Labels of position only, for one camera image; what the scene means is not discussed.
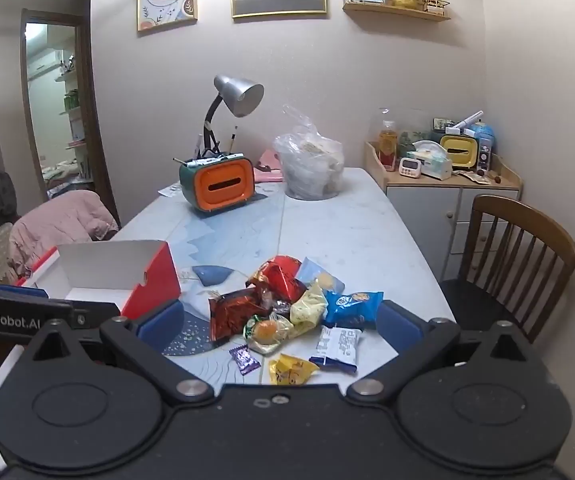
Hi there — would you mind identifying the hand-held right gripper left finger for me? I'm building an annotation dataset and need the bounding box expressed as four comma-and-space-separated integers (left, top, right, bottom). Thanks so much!
25, 301, 217, 403

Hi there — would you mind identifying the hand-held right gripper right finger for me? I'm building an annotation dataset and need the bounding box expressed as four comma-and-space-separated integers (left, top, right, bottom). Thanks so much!
346, 300, 535, 403

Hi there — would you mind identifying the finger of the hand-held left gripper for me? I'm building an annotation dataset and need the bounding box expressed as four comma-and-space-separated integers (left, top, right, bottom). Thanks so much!
0, 276, 49, 302

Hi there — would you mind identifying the white blue snack packet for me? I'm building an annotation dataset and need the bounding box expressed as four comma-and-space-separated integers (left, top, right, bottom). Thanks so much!
309, 326, 361, 374

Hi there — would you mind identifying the brown foil snack packet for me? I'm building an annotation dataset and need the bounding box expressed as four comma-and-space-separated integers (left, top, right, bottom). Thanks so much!
209, 291, 271, 345

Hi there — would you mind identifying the red white cardboard box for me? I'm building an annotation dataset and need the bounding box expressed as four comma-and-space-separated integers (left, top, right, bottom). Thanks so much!
15, 240, 182, 320

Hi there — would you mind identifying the purple candy packet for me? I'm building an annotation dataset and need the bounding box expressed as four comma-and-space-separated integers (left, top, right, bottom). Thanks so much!
228, 345, 261, 376

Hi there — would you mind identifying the pale yellow snack packet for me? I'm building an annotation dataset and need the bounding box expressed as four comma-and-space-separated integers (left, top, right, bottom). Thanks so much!
289, 285, 329, 335

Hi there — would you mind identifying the light blue cookie packet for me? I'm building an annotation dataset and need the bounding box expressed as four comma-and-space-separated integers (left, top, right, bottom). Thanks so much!
295, 257, 346, 295

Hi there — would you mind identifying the clear pastry packet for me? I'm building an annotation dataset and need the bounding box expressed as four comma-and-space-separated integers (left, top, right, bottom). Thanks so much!
244, 312, 294, 357

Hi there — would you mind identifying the red snack packet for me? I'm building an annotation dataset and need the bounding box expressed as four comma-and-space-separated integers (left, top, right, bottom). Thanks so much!
248, 255, 309, 307

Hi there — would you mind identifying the pink padded jacket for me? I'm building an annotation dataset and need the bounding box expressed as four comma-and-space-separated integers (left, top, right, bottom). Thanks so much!
8, 189, 121, 282

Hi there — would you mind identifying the grey wooden cabinet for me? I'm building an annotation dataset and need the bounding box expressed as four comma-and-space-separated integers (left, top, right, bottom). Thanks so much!
364, 140, 523, 282

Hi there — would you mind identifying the brown wooden chair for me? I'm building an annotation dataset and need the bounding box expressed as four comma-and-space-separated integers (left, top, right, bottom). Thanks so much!
439, 193, 575, 345

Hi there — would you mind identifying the green orange tissue box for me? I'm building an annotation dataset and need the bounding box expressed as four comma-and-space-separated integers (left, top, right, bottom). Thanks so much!
174, 152, 257, 219

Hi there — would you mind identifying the tissue pack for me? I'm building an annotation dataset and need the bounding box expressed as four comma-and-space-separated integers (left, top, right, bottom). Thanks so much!
406, 140, 453, 181

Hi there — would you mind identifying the orange drink bottle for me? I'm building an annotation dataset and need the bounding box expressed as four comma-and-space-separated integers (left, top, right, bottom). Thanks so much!
377, 108, 399, 172

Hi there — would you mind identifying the clear plastic bag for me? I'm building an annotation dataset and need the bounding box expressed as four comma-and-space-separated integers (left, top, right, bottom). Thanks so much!
272, 104, 345, 201

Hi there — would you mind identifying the yellow green tissue box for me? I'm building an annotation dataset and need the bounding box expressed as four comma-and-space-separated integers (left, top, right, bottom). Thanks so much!
439, 133, 479, 169

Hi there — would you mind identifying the silver desk lamp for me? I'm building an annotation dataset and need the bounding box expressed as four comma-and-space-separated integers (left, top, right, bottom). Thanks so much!
202, 74, 265, 162

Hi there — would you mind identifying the door frame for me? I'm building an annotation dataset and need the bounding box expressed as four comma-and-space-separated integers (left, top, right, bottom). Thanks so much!
20, 8, 120, 221

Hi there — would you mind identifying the wooden wall shelf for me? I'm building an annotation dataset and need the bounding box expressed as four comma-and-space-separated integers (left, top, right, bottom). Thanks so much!
342, 0, 452, 22

